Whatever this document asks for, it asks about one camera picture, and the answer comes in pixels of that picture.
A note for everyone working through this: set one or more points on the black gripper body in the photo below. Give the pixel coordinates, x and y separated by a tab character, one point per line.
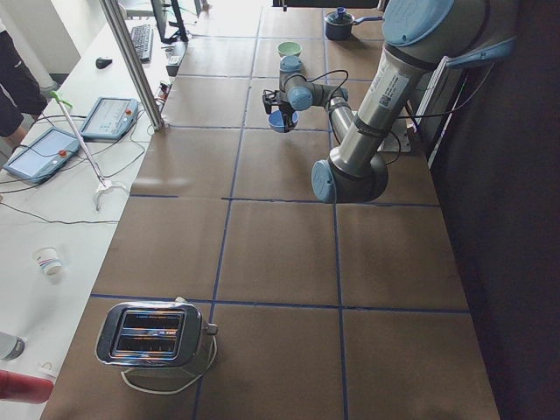
284	108

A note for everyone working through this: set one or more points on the blue bowl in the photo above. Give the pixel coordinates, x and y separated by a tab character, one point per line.
277	122

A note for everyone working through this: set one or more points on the green bowl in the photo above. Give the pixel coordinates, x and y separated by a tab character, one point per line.
289	48

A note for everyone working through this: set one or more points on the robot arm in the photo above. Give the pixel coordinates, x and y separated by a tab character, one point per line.
417	35

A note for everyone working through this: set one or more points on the blue saucepan with lid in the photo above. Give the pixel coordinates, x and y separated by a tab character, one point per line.
340	23

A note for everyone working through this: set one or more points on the black keyboard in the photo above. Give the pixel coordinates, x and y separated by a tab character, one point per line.
142	40

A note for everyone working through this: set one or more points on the black monitor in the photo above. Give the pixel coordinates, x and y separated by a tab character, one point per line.
170	24

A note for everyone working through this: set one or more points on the far teach pendant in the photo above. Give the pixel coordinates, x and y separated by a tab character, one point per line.
110	119

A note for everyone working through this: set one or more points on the teach pendant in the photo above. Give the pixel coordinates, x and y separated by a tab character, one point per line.
110	119
38	161

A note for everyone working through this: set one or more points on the black computer mouse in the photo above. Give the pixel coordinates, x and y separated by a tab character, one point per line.
103	62

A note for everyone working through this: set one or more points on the pink grabber stick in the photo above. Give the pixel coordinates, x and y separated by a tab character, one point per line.
105	184

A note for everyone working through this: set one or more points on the near teach pendant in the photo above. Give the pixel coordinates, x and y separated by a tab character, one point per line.
38	161

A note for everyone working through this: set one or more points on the person in black clothes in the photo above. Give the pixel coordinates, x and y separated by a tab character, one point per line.
20	92

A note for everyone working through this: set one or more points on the silver toaster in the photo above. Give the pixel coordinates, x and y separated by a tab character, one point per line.
157	339

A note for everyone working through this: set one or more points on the paper cup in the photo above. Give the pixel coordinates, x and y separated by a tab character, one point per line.
48	260

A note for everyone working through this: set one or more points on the red bottle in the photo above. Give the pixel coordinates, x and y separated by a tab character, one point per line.
22	388

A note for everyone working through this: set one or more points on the aluminium frame post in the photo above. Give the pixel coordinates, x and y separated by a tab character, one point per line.
145	90

